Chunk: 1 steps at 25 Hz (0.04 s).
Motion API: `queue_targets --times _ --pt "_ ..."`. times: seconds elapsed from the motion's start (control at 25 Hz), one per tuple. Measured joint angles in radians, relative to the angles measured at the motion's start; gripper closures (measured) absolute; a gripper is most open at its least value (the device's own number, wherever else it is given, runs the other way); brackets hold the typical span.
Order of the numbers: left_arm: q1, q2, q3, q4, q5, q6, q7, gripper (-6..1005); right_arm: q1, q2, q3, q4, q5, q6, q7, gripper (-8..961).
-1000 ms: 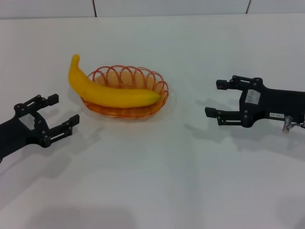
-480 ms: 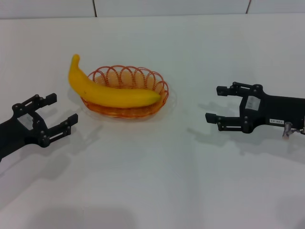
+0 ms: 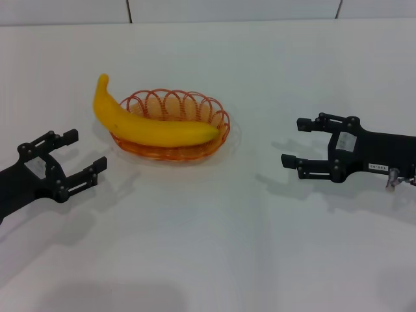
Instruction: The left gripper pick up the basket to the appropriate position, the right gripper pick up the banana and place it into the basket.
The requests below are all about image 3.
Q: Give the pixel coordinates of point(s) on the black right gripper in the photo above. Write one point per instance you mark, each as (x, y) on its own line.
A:
(373, 149)

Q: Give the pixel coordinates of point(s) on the yellow banana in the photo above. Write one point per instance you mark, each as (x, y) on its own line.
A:
(146, 128)

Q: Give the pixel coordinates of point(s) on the orange woven plastic basket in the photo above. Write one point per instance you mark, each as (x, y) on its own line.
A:
(182, 149)

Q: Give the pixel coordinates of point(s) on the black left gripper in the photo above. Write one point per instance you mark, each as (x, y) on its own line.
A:
(26, 188)

